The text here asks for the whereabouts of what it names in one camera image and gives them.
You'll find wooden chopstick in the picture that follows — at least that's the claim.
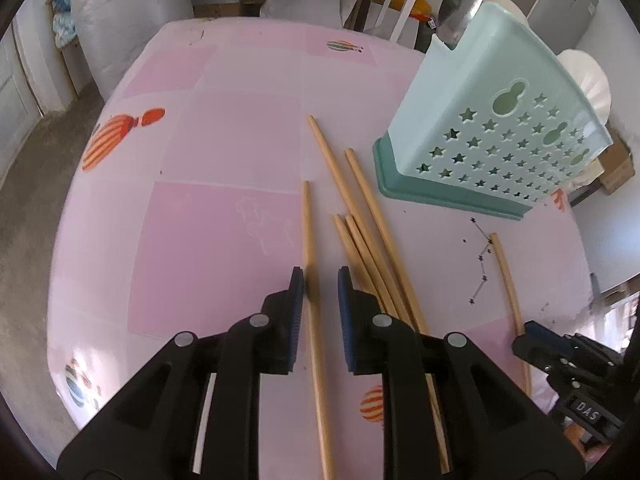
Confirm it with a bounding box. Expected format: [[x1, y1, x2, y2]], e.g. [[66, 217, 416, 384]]
[[332, 214, 378, 298], [344, 148, 450, 472], [302, 181, 336, 480], [345, 214, 398, 318], [489, 232, 532, 396], [307, 115, 413, 326]]

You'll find white slotted rice paddle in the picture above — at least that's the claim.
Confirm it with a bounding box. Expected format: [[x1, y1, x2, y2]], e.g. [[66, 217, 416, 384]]
[[558, 49, 612, 125]]

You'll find white plastic ladle spoon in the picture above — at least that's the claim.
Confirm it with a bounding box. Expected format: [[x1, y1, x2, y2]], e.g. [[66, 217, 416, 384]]
[[485, 0, 528, 26]]

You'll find steel spoon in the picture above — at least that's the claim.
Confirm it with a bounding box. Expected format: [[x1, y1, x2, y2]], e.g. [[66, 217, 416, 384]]
[[436, 0, 484, 50]]

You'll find person's right hand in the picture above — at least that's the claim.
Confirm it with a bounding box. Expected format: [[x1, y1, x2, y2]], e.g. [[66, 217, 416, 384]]
[[563, 422, 610, 464]]

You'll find cardboard box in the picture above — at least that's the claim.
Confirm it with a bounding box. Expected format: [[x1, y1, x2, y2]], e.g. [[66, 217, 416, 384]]
[[599, 127, 636, 195]]

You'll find pink patterned tablecloth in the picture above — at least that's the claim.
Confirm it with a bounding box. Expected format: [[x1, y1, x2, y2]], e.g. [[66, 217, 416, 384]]
[[47, 18, 591, 479]]

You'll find mint green utensil holder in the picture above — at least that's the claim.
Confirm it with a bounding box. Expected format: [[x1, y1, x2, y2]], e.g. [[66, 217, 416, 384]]
[[373, 2, 612, 220]]

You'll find white door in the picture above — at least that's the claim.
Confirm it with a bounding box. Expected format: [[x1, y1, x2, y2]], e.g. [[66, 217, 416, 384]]
[[0, 24, 41, 179]]

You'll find silver refrigerator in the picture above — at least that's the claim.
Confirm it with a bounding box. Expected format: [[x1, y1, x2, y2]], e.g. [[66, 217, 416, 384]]
[[491, 0, 600, 53]]

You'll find white side table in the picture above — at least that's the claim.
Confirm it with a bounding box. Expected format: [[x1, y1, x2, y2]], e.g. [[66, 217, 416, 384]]
[[344, 0, 435, 44]]

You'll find orange plastic bag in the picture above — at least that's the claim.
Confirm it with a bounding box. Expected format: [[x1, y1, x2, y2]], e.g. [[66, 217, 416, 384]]
[[372, 0, 434, 24]]

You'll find large white sack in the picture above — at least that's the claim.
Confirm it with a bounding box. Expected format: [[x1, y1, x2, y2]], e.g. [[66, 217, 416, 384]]
[[70, 0, 194, 100]]

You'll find white sack under table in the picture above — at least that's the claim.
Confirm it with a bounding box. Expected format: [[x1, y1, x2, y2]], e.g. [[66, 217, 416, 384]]
[[259, 0, 356, 29]]

